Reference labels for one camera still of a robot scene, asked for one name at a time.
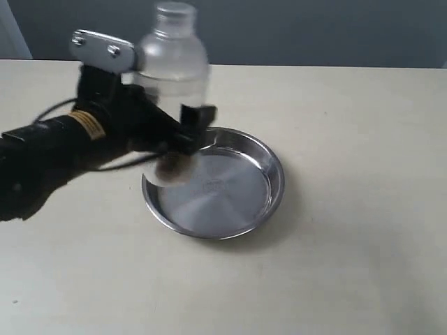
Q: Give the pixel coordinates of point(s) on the clear plastic shaker bottle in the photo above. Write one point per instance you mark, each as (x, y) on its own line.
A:
(174, 67)

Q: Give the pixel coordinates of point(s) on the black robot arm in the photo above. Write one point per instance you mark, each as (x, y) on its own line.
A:
(45, 155)

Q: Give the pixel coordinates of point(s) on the round stainless steel tray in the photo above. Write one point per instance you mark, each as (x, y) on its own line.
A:
(237, 185)

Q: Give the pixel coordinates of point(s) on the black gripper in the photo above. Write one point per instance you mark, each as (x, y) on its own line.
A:
(125, 114)

